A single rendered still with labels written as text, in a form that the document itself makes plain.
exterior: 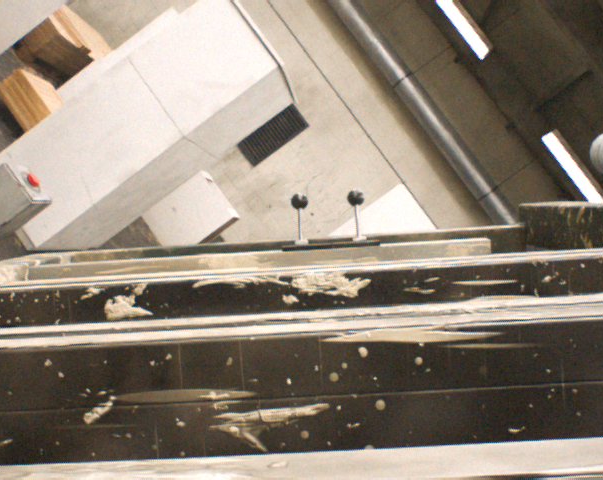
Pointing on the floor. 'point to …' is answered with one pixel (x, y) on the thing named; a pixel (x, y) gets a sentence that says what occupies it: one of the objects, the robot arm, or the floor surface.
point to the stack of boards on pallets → (61, 47)
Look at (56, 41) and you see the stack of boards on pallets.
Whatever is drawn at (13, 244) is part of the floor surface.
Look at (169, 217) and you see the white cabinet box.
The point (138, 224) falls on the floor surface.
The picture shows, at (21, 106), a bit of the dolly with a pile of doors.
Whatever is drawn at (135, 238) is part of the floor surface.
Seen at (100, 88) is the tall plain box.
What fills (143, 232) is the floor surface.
